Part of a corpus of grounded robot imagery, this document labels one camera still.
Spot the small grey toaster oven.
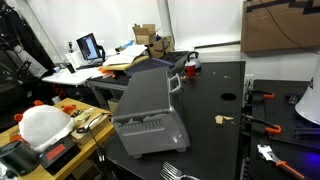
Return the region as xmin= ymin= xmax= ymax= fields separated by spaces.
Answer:
xmin=111 ymin=67 xmax=190 ymax=158

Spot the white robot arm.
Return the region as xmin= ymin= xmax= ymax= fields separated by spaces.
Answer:
xmin=295 ymin=57 xmax=320 ymax=125

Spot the open laptop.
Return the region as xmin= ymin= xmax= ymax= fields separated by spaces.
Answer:
xmin=76 ymin=33 xmax=105 ymax=69

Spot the blue plastic bin lid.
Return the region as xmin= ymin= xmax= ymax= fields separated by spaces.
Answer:
xmin=124 ymin=58 xmax=174 ymax=76

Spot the red plastic cup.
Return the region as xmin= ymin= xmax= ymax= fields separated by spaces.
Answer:
xmin=185 ymin=62 xmax=196 ymax=78

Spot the grey electric kettle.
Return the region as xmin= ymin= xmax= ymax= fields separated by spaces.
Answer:
xmin=186 ymin=51 xmax=201 ymax=70

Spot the white paper stack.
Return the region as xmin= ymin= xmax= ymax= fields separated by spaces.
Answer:
xmin=103 ymin=45 xmax=147 ymax=66

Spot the cardboard box on desk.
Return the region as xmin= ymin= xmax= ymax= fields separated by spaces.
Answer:
xmin=132 ymin=24 xmax=173 ymax=58

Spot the wooden side table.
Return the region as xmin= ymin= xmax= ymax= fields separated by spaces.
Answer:
xmin=0 ymin=98 xmax=115 ymax=180

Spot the silver fork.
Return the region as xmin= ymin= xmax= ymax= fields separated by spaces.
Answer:
xmin=160 ymin=162 xmax=200 ymax=180

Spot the black kitchen scale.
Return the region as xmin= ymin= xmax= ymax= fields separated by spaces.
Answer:
xmin=39 ymin=137 xmax=80 ymax=175

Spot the large cardboard sheet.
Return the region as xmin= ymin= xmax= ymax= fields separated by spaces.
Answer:
xmin=241 ymin=0 xmax=320 ymax=53

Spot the orange handled clamp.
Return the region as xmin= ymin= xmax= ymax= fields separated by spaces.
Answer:
xmin=248 ymin=90 xmax=275 ymax=101
xmin=241 ymin=114 xmax=282 ymax=135

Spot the orange handled scraper tool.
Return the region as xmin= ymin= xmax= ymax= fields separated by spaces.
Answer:
xmin=257 ymin=144 xmax=305 ymax=180

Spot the orange handled clamp lower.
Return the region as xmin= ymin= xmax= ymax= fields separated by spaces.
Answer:
xmin=241 ymin=114 xmax=282 ymax=135

